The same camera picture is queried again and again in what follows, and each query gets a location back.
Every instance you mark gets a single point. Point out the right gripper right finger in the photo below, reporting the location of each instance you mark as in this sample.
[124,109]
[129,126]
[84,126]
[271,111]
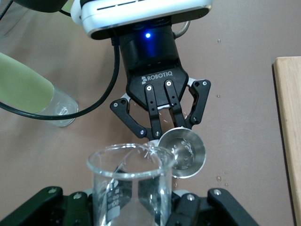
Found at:
[211,207]

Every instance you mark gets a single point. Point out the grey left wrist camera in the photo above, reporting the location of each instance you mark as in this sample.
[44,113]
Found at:
[141,14]

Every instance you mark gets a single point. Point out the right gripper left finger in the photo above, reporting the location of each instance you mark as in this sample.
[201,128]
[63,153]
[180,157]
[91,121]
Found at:
[58,207]

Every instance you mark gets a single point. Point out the green sleeved glass bottle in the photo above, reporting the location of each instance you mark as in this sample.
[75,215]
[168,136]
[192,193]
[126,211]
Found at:
[23,87]

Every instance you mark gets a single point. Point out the wooden cutting board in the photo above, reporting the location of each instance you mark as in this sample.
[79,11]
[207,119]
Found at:
[289,117]

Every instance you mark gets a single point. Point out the brown table cover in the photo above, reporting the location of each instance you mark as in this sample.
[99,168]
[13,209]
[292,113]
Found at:
[235,58]

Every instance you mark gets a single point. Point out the clear glass beaker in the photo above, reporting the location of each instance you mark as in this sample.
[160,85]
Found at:
[129,193]

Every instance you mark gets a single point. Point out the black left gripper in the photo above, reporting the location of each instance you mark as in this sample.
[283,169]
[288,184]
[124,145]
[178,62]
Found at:
[150,61]

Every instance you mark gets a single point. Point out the steel double jigger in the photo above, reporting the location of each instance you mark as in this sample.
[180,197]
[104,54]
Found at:
[185,153]

